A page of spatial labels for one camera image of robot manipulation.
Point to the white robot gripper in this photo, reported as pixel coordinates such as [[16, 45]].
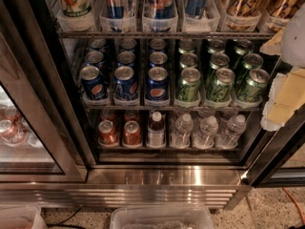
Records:
[[294, 40]]

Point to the front right green can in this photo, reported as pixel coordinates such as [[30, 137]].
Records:
[[252, 86]]

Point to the front middle green can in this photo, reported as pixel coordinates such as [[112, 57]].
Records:
[[221, 85]]

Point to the front left green can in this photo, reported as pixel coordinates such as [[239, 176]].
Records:
[[188, 85]]

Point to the front right pepsi can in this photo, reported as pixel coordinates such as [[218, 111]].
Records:
[[157, 84]]

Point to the pepsi can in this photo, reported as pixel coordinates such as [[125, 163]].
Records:
[[93, 84], [157, 84], [125, 83]]

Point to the front middle pepsi can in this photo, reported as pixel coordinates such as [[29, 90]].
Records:
[[125, 83]]

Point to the front right orange can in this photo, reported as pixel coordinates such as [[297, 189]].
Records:
[[132, 133]]

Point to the orange can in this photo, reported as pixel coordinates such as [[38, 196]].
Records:
[[107, 133], [132, 133]]

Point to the steel fridge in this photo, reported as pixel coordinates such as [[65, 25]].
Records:
[[124, 175]]

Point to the front left orange can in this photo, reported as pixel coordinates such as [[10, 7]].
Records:
[[107, 133]]

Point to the front left pepsi can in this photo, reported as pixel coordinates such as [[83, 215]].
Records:
[[93, 84]]

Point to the glass fridge door left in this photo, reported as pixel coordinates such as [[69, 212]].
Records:
[[35, 143]]

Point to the right water bottle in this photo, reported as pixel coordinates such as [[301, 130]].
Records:
[[229, 136]]

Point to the water bottle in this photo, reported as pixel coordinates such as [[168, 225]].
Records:
[[181, 132], [203, 135], [229, 136]]

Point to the middle water bottle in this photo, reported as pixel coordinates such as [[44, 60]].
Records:
[[203, 135]]

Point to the left water bottle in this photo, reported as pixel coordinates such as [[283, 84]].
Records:
[[181, 132]]

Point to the dark drink bottle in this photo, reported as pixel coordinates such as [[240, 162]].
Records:
[[156, 130]]

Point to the clear plastic bin centre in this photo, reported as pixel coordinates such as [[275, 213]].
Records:
[[162, 217]]

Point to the clear plastic bin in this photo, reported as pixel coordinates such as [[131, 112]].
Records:
[[21, 217], [162, 217]]

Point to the clear plastic bin left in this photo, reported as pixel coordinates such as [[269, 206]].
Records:
[[21, 217]]

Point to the top wire shelf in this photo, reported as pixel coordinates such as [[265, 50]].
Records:
[[167, 35]]

